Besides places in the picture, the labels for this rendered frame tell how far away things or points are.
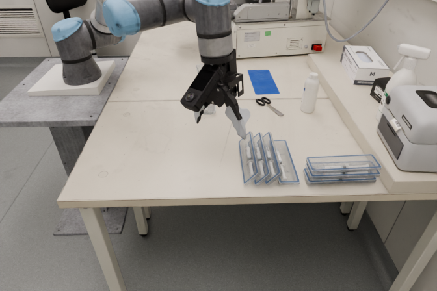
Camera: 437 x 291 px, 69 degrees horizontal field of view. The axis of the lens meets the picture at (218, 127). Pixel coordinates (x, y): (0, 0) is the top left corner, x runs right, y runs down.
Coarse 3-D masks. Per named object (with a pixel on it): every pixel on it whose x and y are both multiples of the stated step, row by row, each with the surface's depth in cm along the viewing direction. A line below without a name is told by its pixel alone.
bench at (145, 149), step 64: (128, 64) 149; (192, 64) 149; (256, 64) 149; (128, 128) 107; (192, 128) 107; (256, 128) 107; (320, 128) 107; (64, 192) 83; (128, 192) 83; (192, 192) 83; (256, 192) 83; (320, 192) 83; (384, 192) 83
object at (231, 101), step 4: (228, 92) 71; (228, 96) 71; (232, 96) 71; (228, 100) 71; (232, 100) 71; (236, 100) 71; (228, 104) 72; (232, 104) 71; (236, 104) 72; (232, 108) 72; (236, 108) 71; (236, 112) 71; (236, 116) 72; (240, 116) 73
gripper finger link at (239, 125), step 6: (228, 108) 72; (240, 108) 75; (246, 108) 76; (228, 114) 73; (234, 114) 72; (246, 114) 76; (234, 120) 73; (240, 120) 72; (246, 120) 75; (234, 126) 74; (240, 126) 73; (240, 132) 74
